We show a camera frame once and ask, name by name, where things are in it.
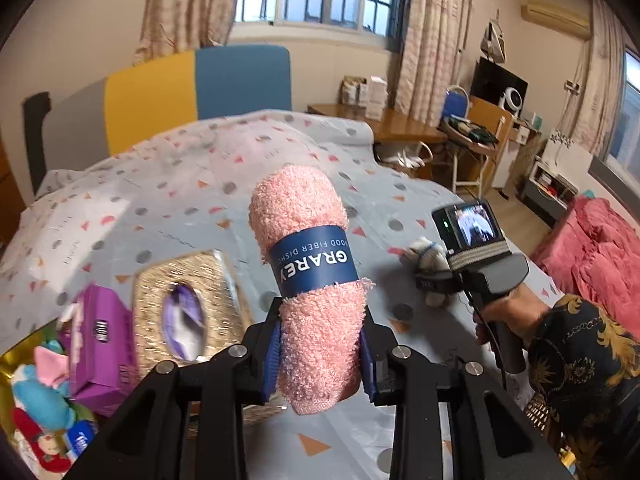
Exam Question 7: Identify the hanging garment steamer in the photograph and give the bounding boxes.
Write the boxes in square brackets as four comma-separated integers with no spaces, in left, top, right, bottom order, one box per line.
[457,0,509,86]

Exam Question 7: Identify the wooden desk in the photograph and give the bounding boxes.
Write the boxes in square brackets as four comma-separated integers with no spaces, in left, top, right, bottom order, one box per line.
[306,104,448,162]

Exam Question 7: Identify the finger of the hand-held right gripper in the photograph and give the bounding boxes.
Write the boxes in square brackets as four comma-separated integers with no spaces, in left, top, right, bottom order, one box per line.
[414,269,459,295]

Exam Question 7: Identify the rattan chair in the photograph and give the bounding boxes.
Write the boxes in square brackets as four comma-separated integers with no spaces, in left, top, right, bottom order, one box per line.
[520,387,564,444]

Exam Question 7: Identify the dark green bag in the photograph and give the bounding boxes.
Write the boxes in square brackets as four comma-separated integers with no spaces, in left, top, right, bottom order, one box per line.
[447,115,499,144]

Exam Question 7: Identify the side window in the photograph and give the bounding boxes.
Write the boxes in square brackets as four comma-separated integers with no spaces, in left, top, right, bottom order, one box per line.
[605,45,640,172]

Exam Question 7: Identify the pink fleece blanket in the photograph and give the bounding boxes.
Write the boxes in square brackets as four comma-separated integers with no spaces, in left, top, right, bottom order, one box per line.
[531,195,640,347]

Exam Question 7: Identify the blue folding chair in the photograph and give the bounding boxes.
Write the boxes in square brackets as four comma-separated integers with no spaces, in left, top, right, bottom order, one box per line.
[442,85,474,122]

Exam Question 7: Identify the round folding table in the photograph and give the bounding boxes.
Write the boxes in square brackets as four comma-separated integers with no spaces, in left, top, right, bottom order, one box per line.
[440,115,502,197]

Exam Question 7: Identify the grey low shelf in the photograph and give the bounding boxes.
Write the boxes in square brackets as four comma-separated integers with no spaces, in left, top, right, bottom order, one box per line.
[520,160,582,222]

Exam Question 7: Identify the ornate gold tissue box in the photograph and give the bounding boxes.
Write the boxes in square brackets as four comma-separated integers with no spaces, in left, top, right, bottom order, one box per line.
[131,249,286,428]

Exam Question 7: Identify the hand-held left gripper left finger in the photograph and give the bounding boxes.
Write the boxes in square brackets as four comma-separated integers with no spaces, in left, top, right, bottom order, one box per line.
[65,297,282,480]

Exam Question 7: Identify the teal sock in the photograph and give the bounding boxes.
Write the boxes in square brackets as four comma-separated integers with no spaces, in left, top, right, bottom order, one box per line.
[12,365,77,432]

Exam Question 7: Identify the pink soft toy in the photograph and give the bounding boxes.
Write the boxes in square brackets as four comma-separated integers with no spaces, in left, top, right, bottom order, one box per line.
[34,347,70,387]

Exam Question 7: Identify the grey yellow blue headboard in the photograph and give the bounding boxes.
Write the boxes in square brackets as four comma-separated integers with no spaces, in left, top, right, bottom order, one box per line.
[22,45,293,196]

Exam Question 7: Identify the patterned plastic cover sheet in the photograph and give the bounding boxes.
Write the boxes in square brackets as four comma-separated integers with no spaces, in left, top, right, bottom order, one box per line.
[0,110,561,480]

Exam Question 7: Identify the gold storage container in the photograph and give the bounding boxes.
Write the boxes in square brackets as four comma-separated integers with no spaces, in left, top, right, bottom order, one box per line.
[0,320,126,480]

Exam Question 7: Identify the blue pocket tissue pack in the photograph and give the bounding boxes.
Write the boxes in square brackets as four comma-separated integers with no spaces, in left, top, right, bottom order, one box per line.
[62,420,99,462]

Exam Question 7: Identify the pink fleece towel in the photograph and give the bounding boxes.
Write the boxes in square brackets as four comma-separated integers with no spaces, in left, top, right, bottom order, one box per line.
[248,162,376,416]

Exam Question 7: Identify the white round fan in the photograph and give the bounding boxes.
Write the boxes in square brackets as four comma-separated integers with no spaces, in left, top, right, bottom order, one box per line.
[500,87,527,114]

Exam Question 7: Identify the white carton box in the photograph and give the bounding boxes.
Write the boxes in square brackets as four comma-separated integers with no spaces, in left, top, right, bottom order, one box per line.
[367,76,389,121]

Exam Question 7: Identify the wooden panel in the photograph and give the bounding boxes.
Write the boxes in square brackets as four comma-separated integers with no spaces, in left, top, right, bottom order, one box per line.
[467,95,514,197]

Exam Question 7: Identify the white handled bag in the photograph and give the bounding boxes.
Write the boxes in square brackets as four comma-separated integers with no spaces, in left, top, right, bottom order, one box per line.
[379,141,434,177]

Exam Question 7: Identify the red plush sock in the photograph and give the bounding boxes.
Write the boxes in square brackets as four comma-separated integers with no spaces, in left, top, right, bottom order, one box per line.
[11,407,72,474]

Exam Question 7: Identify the beige small box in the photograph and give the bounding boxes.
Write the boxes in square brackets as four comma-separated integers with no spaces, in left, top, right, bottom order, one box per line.
[341,76,369,107]

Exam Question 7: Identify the black monitor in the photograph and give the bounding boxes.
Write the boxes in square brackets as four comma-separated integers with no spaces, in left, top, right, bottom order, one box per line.
[470,57,529,107]

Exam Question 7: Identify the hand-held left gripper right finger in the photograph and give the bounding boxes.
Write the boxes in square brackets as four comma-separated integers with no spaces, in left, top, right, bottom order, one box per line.
[357,305,558,480]

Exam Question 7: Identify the white leaf print board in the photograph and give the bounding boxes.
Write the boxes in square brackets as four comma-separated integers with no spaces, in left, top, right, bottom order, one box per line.
[542,130,594,172]

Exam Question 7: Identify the purple cardboard box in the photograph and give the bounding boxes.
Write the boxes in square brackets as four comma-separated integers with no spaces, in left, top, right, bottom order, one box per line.
[64,285,139,419]

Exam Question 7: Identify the wall air conditioner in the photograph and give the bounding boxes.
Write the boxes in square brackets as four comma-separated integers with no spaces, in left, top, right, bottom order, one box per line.
[520,2,592,41]

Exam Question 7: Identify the person's right hand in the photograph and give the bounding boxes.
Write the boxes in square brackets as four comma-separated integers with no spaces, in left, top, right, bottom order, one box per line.
[472,289,551,347]

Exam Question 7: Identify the beige patterned curtain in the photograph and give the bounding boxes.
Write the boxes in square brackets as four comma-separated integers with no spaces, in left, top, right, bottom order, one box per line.
[570,0,627,157]
[395,0,472,127]
[132,0,246,67]

